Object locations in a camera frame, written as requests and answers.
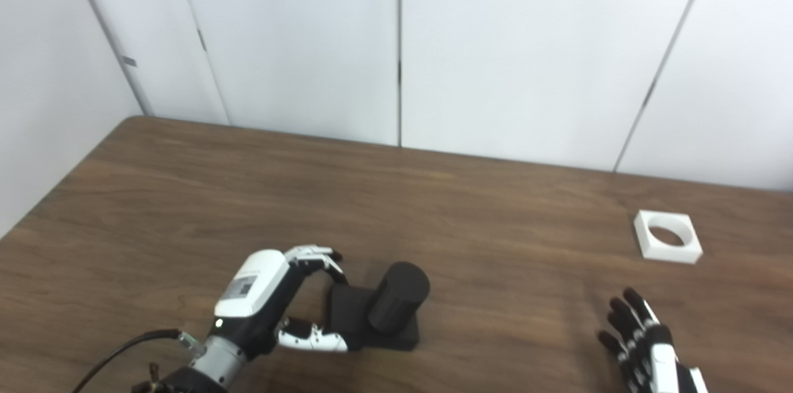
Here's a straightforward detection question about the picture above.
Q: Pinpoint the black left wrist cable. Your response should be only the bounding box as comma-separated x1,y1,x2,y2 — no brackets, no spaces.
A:
73,329,205,393

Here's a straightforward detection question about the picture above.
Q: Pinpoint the white and black left hand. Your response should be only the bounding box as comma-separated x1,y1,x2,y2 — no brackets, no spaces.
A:
212,245,351,360

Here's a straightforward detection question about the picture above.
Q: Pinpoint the white and black right hand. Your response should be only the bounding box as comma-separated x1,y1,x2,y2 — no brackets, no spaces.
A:
597,287,710,393

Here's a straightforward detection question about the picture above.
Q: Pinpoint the white square piece with hole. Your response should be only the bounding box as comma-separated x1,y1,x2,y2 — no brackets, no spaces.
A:
633,210,704,265

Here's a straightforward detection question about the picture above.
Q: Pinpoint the black peg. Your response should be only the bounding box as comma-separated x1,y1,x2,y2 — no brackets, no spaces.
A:
326,262,431,351

